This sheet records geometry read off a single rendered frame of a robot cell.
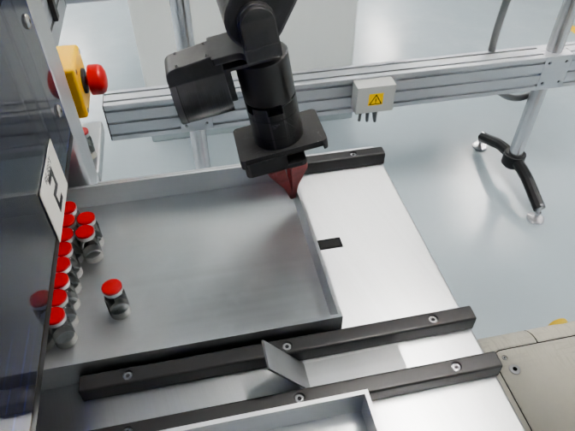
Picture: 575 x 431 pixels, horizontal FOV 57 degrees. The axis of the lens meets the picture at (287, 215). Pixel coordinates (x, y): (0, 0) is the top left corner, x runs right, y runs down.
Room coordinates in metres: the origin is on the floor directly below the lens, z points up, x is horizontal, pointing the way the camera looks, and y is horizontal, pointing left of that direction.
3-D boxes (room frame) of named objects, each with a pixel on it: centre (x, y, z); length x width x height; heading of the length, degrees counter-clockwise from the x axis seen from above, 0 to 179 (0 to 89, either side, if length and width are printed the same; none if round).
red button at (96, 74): (0.64, 0.26, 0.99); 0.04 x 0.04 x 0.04; 12
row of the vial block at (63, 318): (0.38, 0.25, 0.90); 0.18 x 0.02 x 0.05; 12
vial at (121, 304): (0.34, 0.18, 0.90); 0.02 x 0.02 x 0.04
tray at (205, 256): (0.41, 0.14, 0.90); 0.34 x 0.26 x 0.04; 102
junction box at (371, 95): (1.40, -0.26, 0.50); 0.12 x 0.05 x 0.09; 102
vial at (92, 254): (0.42, 0.23, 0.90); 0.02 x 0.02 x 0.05
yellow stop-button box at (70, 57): (0.63, 0.30, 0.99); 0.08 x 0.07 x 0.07; 102
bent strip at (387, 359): (0.27, -0.05, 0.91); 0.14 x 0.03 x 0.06; 102
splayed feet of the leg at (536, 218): (1.59, -0.85, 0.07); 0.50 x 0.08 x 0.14; 12
